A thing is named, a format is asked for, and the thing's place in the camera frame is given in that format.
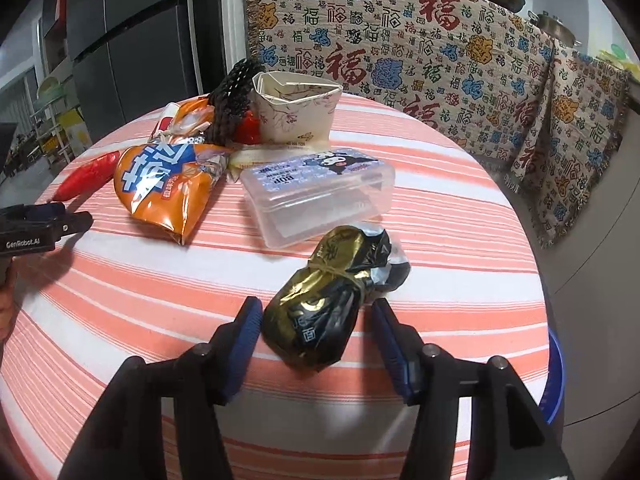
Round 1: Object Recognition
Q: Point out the red plastic bag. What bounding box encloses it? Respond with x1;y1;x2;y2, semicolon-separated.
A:
51;151;120;202

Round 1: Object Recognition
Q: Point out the orange snack bag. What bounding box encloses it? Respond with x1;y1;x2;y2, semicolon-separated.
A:
114;142;231;245

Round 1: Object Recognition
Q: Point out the orange clear snack wrapper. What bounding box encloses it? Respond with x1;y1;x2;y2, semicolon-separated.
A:
148;96;215;145

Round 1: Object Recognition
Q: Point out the gold black foil wrapper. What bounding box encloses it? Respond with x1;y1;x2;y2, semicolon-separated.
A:
262;223;411;373

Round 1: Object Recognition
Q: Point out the black foam mesh sleeve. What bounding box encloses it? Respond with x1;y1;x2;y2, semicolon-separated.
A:
204;58;264;146

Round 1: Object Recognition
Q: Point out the clear plastic cartoon box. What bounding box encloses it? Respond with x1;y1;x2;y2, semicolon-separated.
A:
240;148;396;249

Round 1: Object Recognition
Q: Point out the floral paper cup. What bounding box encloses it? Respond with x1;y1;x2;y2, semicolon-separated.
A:
252;72;343;148

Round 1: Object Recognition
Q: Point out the blue plastic trash basket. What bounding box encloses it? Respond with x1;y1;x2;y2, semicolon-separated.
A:
538;330;566;425

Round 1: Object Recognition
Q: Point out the person's left hand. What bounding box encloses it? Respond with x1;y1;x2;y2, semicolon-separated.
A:
0;263;17;344

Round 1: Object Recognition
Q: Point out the striped pink white tablecloth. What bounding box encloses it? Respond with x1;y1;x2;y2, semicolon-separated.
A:
1;98;548;478

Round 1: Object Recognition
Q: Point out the yellow cardboard box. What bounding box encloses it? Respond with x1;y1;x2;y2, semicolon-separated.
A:
58;107;92;156

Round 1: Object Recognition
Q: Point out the white storage rack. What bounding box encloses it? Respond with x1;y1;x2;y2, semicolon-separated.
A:
30;76;74;168

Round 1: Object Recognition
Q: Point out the pale wrapped snack bar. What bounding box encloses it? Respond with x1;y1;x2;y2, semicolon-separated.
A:
228;144;321;182

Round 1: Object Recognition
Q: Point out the dark grey refrigerator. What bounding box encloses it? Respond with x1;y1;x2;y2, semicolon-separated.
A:
66;0;227;141

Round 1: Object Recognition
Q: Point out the patterned fu character blanket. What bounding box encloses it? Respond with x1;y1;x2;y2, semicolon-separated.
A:
245;0;629;245

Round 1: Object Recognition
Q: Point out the steel pot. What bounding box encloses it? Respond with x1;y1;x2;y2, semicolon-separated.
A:
528;11;582;48

